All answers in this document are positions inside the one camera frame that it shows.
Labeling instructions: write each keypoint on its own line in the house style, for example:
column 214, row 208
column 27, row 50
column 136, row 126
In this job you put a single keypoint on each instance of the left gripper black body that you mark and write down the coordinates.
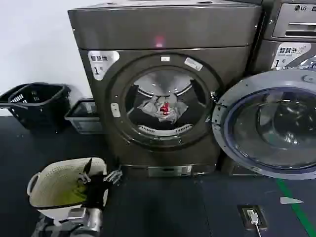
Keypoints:
column 95, row 191

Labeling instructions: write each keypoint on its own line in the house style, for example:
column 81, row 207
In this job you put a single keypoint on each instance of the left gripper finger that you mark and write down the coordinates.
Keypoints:
column 113, row 175
column 86, row 171

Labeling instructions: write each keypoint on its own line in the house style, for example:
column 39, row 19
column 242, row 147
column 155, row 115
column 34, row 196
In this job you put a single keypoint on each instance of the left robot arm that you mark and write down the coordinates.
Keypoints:
column 91, row 223

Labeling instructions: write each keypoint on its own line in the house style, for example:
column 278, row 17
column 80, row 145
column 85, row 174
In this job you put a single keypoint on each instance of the green cloth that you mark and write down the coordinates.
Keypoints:
column 78, row 191

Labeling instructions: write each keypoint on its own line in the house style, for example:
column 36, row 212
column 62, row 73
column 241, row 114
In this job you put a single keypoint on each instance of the white perforated laundry basket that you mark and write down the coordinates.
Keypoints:
column 56, row 180

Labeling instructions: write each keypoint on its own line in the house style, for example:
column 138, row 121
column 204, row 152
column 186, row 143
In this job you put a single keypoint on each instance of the grey plastic bin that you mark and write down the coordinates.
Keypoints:
column 82, row 118

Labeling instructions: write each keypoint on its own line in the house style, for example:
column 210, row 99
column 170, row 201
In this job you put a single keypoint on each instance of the black plastic laundry basket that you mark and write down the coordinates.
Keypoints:
column 7, row 97
column 42, row 108

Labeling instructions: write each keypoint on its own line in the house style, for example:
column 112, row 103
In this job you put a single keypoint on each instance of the small red garment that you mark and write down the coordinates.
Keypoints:
column 164, row 108

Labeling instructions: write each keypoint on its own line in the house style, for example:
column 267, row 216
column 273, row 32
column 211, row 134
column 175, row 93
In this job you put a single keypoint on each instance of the pale crumpled cloth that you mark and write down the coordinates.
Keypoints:
column 177, row 108

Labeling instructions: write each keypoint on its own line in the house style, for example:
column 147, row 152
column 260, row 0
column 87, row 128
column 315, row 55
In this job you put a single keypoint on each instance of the grey dryer with open drum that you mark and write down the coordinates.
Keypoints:
column 103, row 29

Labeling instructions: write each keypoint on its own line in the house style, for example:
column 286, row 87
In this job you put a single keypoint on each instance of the white power plug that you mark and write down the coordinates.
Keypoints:
column 252, row 216

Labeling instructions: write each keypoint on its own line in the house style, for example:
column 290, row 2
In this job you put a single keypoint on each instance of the floor power socket box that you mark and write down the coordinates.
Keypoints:
column 261, row 217

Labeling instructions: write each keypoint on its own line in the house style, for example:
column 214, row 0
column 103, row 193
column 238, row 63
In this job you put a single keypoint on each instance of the round glass dryer door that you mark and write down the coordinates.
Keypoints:
column 269, row 128

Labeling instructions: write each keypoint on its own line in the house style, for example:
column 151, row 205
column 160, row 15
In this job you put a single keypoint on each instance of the white arrow floor sticker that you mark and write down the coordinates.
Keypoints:
column 290, row 200

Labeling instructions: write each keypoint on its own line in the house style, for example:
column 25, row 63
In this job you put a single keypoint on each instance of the green floor tape strip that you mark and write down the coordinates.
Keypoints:
column 293, row 205

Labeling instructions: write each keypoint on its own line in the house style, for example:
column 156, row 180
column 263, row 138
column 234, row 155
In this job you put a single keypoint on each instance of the grey dryer with label panel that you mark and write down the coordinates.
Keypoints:
column 284, row 32

